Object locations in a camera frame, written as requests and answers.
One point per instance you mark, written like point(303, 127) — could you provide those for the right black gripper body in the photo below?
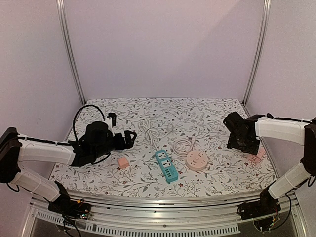
point(232, 121)

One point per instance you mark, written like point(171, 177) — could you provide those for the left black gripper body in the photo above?
point(118, 145)

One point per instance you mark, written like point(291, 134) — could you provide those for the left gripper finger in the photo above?
point(130, 136)
point(128, 144)

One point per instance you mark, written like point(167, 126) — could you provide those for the teal power strip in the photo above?
point(166, 166)

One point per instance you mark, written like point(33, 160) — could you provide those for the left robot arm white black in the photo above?
point(92, 148)

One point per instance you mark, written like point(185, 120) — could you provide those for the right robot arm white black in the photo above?
point(293, 141)

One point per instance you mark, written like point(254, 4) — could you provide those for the small pink charger plug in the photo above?
point(123, 162)

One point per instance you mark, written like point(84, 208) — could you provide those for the pink cube socket adapter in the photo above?
point(255, 159)

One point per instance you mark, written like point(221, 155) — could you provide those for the floral table mat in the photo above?
point(178, 126)

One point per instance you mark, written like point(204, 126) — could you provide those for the pink round power strip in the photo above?
point(196, 160)

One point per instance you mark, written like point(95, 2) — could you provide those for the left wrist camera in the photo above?
point(111, 120)

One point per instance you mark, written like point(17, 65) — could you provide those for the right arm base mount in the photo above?
point(259, 209)

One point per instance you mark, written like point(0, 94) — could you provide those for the aluminium front rail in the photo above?
point(213, 216)

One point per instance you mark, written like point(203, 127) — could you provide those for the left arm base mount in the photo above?
point(67, 207)

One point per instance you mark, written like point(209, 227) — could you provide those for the right aluminium frame post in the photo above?
point(258, 51)

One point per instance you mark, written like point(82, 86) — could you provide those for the aluminium frame post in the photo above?
point(258, 51)
point(69, 51)

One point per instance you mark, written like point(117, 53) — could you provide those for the left aluminium frame post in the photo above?
point(69, 51)

